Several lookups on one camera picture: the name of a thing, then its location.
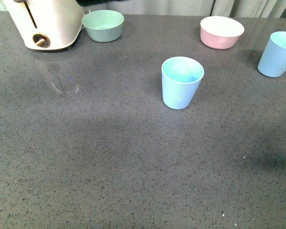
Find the blue cup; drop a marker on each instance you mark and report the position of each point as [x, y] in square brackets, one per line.
[273, 60]
[181, 77]

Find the green bowl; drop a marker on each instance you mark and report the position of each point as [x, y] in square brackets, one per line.
[103, 25]

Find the pink bowl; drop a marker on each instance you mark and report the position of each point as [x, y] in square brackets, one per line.
[220, 32]

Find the white toaster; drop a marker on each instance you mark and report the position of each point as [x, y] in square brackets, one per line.
[46, 24]

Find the grey curtain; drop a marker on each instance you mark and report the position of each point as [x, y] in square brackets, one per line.
[227, 8]

